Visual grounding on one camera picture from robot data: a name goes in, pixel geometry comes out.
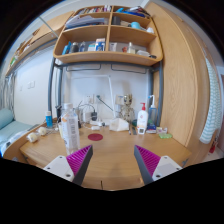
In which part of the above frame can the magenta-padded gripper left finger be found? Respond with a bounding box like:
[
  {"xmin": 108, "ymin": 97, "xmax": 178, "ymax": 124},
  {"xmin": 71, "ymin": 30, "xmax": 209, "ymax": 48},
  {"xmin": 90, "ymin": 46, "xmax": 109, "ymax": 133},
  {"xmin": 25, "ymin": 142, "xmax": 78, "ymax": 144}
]
[{"xmin": 43, "ymin": 144, "xmax": 94, "ymax": 187}]

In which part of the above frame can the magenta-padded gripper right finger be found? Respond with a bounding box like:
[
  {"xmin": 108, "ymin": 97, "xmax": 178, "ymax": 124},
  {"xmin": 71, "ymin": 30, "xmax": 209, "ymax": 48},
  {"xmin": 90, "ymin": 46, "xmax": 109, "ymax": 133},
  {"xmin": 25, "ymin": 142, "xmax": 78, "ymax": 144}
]
[{"xmin": 133, "ymin": 144, "xmax": 184, "ymax": 185}]

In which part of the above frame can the clear plastic water bottle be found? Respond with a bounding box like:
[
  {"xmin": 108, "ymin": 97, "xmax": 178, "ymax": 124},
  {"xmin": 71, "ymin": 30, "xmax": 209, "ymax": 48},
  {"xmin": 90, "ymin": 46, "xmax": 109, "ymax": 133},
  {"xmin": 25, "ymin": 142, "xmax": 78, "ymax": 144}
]
[{"xmin": 60, "ymin": 102, "xmax": 81, "ymax": 156}]

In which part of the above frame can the small green box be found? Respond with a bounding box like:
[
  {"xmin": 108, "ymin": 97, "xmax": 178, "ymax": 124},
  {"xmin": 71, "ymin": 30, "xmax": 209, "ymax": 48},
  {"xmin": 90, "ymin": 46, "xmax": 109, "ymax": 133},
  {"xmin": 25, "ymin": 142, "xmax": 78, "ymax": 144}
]
[{"xmin": 158, "ymin": 132, "xmax": 174, "ymax": 140}]

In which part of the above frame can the wrapped round bun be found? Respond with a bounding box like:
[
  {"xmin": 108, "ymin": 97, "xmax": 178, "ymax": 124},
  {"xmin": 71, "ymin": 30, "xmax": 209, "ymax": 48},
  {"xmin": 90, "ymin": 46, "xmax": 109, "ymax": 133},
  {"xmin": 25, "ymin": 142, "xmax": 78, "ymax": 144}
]
[
  {"xmin": 37, "ymin": 126, "xmax": 48, "ymax": 137},
  {"xmin": 27, "ymin": 132, "xmax": 39, "ymax": 144}
]

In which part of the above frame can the flat round red coaster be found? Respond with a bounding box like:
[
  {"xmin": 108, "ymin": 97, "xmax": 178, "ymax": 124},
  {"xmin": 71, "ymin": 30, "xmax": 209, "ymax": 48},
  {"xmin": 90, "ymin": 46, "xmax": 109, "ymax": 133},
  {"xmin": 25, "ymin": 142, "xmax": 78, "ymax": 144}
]
[{"xmin": 87, "ymin": 133, "xmax": 104, "ymax": 142}]

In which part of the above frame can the blue tube with white cap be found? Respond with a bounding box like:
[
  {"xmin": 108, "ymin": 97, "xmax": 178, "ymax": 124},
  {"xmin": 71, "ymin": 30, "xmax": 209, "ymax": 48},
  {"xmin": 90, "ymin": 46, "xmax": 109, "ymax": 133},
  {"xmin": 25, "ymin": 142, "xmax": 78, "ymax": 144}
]
[{"xmin": 44, "ymin": 110, "xmax": 54, "ymax": 129}]

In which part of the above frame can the clear spray bottle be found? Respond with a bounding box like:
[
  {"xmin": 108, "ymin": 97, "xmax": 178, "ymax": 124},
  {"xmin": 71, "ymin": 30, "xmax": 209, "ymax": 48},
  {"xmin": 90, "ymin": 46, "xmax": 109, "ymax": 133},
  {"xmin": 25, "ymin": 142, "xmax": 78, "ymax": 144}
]
[{"xmin": 148, "ymin": 94, "xmax": 158, "ymax": 127}]

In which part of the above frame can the black electric shaver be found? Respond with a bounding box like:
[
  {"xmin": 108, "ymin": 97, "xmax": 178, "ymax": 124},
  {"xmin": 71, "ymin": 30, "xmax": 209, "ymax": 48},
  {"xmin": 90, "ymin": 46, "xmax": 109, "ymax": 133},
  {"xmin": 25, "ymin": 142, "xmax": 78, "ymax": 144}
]
[{"xmin": 55, "ymin": 105, "xmax": 63, "ymax": 124}]

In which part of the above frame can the white pump bottle red nozzle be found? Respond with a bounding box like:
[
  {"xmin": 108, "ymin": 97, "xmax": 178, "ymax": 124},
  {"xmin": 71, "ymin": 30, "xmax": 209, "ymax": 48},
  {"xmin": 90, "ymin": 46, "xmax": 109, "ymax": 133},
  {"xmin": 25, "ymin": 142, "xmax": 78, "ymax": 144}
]
[{"xmin": 136, "ymin": 102, "xmax": 149, "ymax": 131}]

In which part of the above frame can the teal bed mattress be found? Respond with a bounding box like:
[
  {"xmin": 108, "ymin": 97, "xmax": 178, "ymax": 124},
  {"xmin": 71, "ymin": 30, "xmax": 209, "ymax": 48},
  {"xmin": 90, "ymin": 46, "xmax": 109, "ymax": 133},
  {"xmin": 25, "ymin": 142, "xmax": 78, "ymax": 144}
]
[{"xmin": 0, "ymin": 120, "xmax": 40, "ymax": 158}]

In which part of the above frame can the tree creature figurine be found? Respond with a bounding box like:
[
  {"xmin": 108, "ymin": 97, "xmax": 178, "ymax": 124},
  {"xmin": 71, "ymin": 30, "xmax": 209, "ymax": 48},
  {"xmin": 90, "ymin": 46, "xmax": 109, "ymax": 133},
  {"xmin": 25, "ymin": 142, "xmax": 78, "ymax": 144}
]
[{"xmin": 119, "ymin": 93, "xmax": 136, "ymax": 124}]

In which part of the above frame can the teal pillow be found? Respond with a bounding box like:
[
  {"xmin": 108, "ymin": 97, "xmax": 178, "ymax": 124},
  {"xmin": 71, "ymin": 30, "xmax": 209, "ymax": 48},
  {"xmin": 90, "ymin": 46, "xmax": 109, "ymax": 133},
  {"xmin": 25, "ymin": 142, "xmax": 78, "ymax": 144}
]
[{"xmin": 0, "ymin": 108, "xmax": 15, "ymax": 130}]

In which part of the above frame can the striped hanging towel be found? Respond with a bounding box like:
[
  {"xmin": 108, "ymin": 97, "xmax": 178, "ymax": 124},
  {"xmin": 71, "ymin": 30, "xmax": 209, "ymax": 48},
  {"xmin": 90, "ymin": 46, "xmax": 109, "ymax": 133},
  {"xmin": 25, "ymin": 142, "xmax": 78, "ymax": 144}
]
[{"xmin": 199, "ymin": 58, "xmax": 223, "ymax": 145}]

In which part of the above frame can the wooden wardrobe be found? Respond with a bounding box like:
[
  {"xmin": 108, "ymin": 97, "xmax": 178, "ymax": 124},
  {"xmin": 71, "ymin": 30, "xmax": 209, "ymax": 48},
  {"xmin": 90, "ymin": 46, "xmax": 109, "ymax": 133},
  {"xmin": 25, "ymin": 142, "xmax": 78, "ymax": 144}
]
[{"xmin": 143, "ymin": 1, "xmax": 218, "ymax": 164}]

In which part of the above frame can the white desk lamp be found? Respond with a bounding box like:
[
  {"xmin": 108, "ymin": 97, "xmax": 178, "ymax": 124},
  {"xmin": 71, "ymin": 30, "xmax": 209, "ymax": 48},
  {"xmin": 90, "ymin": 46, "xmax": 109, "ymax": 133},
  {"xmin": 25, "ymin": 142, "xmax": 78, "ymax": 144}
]
[{"xmin": 68, "ymin": 73, "xmax": 117, "ymax": 120}]

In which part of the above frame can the wooden bunk bed board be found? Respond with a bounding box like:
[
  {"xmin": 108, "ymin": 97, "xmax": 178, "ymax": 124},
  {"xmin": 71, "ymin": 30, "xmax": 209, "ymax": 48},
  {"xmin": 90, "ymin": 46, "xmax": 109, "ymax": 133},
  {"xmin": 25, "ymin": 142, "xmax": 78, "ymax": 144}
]
[{"xmin": 4, "ymin": 10, "xmax": 76, "ymax": 78}]

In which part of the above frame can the wooden shelf unit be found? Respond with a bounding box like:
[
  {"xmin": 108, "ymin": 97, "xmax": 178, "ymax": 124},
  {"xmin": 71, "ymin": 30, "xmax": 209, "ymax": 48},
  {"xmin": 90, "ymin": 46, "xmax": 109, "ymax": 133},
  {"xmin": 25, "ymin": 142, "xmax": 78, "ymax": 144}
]
[{"xmin": 53, "ymin": 4, "xmax": 164, "ymax": 67}]

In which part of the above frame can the grey metal bed frame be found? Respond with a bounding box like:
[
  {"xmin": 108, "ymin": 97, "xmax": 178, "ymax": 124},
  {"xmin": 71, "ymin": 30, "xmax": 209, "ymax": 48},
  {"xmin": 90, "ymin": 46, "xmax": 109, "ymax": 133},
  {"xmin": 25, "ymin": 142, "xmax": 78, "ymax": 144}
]
[{"xmin": 47, "ymin": 56, "xmax": 164, "ymax": 128}]

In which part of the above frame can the white wall box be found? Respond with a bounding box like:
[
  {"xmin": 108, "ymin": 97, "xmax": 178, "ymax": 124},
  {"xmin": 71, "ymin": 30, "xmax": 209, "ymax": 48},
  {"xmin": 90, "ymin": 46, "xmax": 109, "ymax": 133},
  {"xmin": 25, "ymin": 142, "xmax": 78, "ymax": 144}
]
[{"xmin": 114, "ymin": 95, "xmax": 125, "ymax": 106}]

